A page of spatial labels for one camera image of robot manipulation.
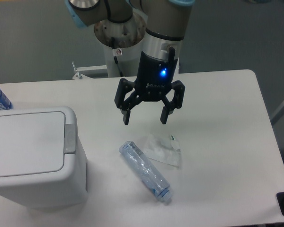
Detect crumpled clear plastic wrapper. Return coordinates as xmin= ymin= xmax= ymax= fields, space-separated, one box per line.
xmin=143 ymin=134 xmax=181 ymax=168

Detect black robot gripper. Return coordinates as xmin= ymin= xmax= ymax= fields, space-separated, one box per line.
xmin=114 ymin=50 xmax=185 ymax=125

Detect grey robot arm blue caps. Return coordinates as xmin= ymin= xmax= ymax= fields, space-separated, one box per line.
xmin=65 ymin=0 xmax=194 ymax=124

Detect empty clear plastic bottle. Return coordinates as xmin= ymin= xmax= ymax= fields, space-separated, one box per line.
xmin=119 ymin=141 xmax=172 ymax=204

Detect white push-lid trash can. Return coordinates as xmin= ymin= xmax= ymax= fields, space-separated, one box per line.
xmin=0 ymin=106 xmax=88 ymax=208

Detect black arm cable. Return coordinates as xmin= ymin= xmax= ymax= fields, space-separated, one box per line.
xmin=111 ymin=36 xmax=124 ymax=78

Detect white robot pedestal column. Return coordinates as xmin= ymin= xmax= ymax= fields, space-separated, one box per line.
xmin=94 ymin=12 xmax=146 ymax=65

